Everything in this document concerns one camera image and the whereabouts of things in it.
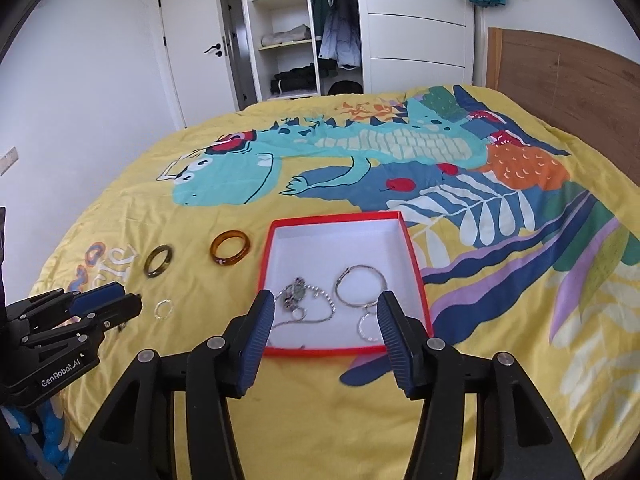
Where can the red cardboard box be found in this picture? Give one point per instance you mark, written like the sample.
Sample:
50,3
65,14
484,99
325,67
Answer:
325,352

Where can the wooden headboard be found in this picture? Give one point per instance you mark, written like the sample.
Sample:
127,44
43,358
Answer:
575,85

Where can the folded beige clothes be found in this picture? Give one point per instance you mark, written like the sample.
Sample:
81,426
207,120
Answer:
286,36

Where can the silver wristwatch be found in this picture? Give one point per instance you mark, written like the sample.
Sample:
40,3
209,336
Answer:
292,296

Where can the thin silver bangle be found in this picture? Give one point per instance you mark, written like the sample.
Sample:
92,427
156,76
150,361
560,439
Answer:
362,266

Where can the white door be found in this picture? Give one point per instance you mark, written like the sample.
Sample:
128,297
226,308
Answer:
195,35

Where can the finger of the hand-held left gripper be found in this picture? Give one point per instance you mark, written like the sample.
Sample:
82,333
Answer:
97,297
115,312

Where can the folded black clothes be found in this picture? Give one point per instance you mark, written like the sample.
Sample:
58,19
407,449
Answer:
295,80

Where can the amber bangle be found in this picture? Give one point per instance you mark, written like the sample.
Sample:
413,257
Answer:
217,256

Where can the black bag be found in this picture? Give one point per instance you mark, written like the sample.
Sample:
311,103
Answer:
345,87

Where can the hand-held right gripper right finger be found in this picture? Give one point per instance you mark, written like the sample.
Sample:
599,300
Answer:
395,345

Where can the wall switch panel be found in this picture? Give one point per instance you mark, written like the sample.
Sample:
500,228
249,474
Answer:
7,160

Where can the yellow dinosaur printed blanket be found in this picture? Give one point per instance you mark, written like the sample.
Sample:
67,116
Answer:
325,410

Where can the dark brown bangle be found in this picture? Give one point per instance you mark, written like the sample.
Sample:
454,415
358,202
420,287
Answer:
150,266

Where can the hanging jackets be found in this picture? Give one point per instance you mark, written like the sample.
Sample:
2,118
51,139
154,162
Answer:
335,20

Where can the blue white cloth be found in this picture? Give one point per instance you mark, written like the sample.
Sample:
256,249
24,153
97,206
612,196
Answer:
47,430

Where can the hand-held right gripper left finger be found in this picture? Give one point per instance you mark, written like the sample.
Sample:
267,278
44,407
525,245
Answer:
257,345

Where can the white wardrobe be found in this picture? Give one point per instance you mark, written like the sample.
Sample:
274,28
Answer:
415,10

